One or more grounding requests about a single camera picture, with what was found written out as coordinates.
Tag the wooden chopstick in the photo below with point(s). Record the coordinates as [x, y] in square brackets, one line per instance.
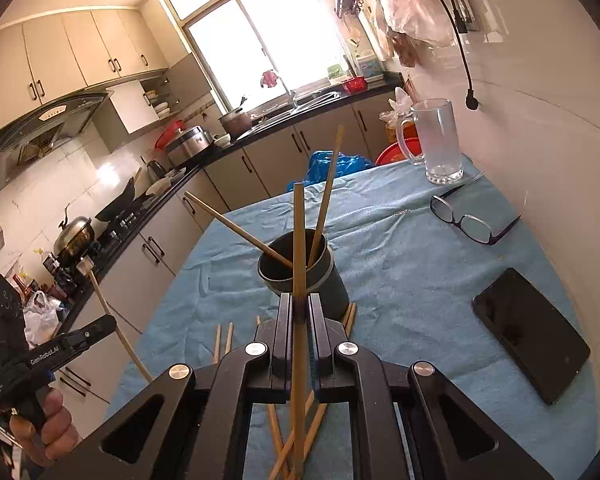
[125, 342]
[227, 340]
[330, 180]
[276, 430]
[230, 225]
[216, 342]
[298, 240]

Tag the dark framed eyeglasses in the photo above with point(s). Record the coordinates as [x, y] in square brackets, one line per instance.
[472, 227]

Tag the steel kettle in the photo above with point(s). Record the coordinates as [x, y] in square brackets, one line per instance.
[155, 171]
[74, 237]

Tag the white plastic bag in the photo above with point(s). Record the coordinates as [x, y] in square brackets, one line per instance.
[40, 317]

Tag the condiment bottles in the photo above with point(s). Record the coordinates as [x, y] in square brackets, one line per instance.
[50, 270]

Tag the blue towel table cover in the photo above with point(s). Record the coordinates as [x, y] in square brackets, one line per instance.
[405, 270]

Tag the silver rice cooker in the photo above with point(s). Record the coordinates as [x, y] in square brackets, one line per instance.
[190, 145]

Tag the black kitchen countertop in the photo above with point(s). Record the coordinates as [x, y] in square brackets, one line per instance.
[380, 81]

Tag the red plastic basin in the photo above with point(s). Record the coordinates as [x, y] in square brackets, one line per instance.
[392, 155]

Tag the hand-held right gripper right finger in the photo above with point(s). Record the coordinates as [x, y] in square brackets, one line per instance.
[317, 355]

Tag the black wok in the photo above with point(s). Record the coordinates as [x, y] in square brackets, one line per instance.
[117, 202]

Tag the black range hood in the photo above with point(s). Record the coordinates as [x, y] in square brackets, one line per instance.
[45, 120]

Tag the white wall socket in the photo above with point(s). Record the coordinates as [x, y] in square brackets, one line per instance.
[467, 0]

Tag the small bowl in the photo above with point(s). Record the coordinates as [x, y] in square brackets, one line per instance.
[221, 140]

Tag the clear glass pitcher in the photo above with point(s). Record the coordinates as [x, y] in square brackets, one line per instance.
[440, 140]

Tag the small red basket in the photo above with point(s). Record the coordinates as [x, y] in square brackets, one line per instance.
[353, 85]

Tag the black smartphone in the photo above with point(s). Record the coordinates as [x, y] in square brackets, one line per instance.
[530, 335]

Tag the steel kitchen sink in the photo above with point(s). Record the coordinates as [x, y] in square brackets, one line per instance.
[305, 105]

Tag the brown cooking pot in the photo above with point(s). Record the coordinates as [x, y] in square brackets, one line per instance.
[236, 122]

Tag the blue plastic bag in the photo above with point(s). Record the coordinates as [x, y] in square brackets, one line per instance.
[352, 165]

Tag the open wall cabinet with dishes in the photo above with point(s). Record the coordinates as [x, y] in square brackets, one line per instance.
[135, 105]

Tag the cream upper wall cabinets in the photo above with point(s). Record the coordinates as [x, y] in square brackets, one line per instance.
[55, 55]

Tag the gas stove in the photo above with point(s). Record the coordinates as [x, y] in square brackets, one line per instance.
[115, 235]

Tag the cream base cabinets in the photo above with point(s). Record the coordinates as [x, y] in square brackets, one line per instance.
[165, 260]

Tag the red rag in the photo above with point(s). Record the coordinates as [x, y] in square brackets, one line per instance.
[269, 79]

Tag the white detergent box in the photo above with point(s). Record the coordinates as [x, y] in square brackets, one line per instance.
[369, 66]

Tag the bunch of wooden chopsticks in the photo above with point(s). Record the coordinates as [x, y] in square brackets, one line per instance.
[285, 452]

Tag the steel sink faucet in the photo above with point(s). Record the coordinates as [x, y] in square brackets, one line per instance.
[287, 90]

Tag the person's left hand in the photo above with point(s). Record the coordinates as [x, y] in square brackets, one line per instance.
[60, 435]

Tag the kitchen window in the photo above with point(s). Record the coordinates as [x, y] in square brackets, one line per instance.
[260, 35]

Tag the hanging plastic bags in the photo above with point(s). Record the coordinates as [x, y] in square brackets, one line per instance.
[415, 15]

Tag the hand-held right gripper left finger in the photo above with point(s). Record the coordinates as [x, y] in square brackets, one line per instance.
[281, 350]

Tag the dark grey chopstick holder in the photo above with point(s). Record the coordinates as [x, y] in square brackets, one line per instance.
[330, 290]

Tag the red colander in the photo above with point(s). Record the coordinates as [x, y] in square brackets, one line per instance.
[167, 135]

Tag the white plates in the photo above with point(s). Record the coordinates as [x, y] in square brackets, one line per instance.
[162, 182]

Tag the green box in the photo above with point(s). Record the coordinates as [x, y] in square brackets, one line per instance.
[336, 72]

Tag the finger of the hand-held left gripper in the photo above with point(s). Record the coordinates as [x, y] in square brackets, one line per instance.
[87, 335]

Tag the clear plastic bag with food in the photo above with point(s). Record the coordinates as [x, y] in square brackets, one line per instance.
[397, 107]

